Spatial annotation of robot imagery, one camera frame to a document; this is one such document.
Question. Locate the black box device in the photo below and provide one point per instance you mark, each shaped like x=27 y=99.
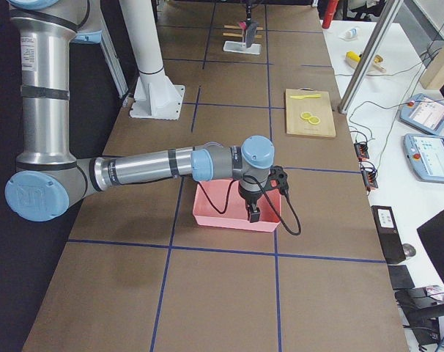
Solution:
x=388 y=234

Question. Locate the teach pendant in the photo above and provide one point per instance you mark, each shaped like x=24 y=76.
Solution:
x=425 y=154
x=424 y=114

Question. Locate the white metal tray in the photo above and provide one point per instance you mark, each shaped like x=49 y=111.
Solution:
x=241 y=48

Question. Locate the grey and pink cloth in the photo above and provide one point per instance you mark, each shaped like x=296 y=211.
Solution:
x=249 y=30

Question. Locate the far teach pendant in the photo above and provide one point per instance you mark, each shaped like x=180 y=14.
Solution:
x=424 y=114

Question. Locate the lemon slice back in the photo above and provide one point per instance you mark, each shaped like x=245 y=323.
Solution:
x=306 y=116

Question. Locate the lemon slice front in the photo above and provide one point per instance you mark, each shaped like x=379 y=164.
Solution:
x=314 y=120

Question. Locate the lemon slice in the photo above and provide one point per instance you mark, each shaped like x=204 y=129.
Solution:
x=314 y=120
x=306 y=116

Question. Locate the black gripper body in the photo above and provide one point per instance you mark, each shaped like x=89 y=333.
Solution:
x=250 y=201

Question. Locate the yellow plastic knife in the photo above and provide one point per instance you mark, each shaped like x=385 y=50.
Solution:
x=302 y=97

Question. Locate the near teach pendant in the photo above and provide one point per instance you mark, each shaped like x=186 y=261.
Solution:
x=425 y=154

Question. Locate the pink plastic bin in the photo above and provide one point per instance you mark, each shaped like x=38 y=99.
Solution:
x=236 y=216

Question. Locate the aluminium frame post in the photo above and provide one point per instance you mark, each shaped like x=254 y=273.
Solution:
x=378 y=34

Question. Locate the white support column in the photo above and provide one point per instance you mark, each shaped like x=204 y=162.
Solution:
x=155 y=96

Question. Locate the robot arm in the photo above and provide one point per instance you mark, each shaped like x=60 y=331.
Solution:
x=249 y=6
x=61 y=162

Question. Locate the red cylinder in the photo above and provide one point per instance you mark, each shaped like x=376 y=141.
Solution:
x=329 y=13

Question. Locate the bamboo cutting board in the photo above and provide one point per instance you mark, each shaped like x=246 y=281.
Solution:
x=320 y=108

